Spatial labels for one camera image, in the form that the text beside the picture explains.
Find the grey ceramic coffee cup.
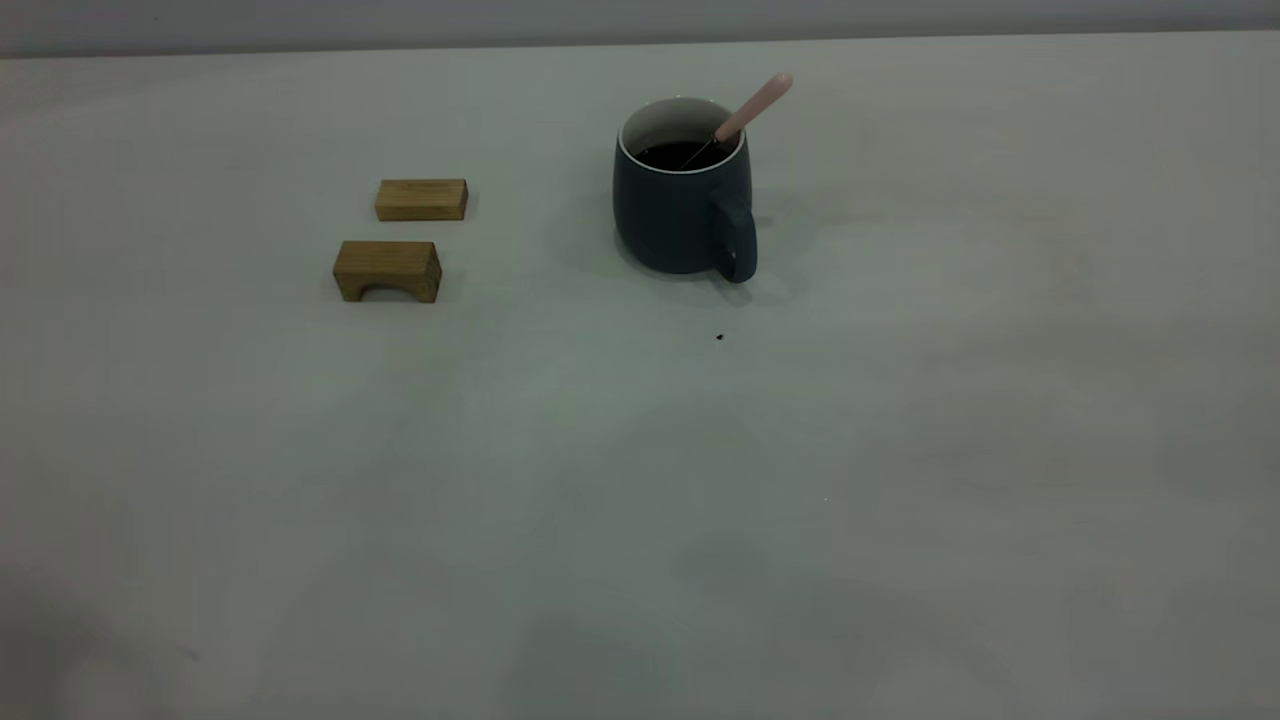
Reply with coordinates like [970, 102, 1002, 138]
[611, 95, 759, 285]

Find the pink handled metal spoon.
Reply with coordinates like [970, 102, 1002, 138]
[682, 71, 797, 169]

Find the dark coffee liquid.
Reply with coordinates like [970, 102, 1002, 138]
[632, 140, 730, 172]

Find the flat wooden block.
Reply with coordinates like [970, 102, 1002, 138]
[374, 178, 470, 223]

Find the arched wooden block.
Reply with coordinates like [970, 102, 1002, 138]
[332, 239, 444, 305]

